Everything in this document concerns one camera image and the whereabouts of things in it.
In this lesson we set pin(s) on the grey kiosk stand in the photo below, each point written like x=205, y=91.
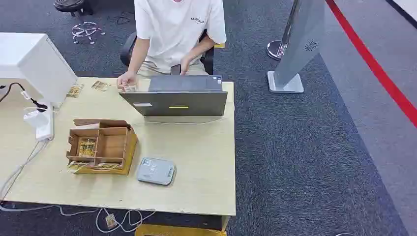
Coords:
x=301, y=45

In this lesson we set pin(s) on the person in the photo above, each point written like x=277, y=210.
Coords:
x=176, y=29

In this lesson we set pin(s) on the black stool with chrome base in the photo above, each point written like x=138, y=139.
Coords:
x=83, y=29

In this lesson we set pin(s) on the wooden card box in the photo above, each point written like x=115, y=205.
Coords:
x=112, y=146

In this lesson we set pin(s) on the cards in narrow slot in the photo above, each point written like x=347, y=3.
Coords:
x=94, y=166

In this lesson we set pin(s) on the person's hand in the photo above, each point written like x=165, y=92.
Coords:
x=126, y=79
x=185, y=64

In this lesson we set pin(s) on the small card in fingers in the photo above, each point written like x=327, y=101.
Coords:
x=130, y=88

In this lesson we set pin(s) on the loose gold printed card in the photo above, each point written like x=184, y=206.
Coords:
x=75, y=91
x=100, y=85

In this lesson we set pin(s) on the clear plastic bag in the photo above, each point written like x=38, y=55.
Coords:
x=32, y=116

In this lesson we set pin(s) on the person's left hand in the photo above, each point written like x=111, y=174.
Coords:
x=185, y=64

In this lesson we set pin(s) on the black phone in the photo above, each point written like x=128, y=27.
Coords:
x=175, y=69

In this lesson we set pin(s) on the white box cabinet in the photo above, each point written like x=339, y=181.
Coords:
x=35, y=63

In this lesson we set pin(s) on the yellow frame under desk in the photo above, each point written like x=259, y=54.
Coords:
x=176, y=230

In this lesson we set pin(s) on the card stack with gold print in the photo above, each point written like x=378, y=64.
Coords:
x=87, y=148

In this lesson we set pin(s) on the grey laptop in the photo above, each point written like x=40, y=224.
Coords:
x=182, y=103

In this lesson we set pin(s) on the white power strip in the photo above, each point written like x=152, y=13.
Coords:
x=45, y=125

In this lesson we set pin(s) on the person's right hand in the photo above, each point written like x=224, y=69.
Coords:
x=126, y=79

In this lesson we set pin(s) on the grey flat card reader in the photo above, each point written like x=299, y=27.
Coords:
x=156, y=171

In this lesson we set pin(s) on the chrome stanchion post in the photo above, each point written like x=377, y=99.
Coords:
x=280, y=45

